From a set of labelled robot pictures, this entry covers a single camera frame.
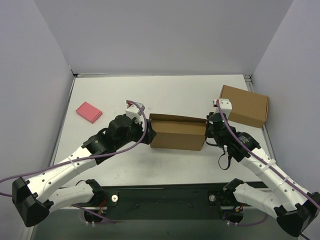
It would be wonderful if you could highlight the brown cardboard box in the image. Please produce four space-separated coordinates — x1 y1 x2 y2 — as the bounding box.
220 85 269 129
149 113 207 151

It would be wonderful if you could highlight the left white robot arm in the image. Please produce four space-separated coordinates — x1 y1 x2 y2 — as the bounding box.
12 114 157 227

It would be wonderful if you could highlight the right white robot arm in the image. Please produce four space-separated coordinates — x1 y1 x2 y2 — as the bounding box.
205 112 320 238

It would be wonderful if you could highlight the folded brown cardboard box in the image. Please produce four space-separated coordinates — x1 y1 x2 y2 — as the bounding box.
220 85 269 129

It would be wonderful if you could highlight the small pink box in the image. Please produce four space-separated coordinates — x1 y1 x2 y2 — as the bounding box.
75 101 103 124

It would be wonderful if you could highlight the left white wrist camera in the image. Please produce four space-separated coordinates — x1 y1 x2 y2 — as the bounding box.
125 100 145 125

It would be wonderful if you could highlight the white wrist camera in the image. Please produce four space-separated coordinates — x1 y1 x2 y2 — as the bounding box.
125 100 145 125
213 98 232 119

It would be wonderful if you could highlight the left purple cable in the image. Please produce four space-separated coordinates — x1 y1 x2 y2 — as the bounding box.
0 101 148 224

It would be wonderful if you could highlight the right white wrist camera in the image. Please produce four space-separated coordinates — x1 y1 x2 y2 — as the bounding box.
213 98 232 119

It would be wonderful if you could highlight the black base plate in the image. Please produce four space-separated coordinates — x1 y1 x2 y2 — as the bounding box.
74 182 273 221

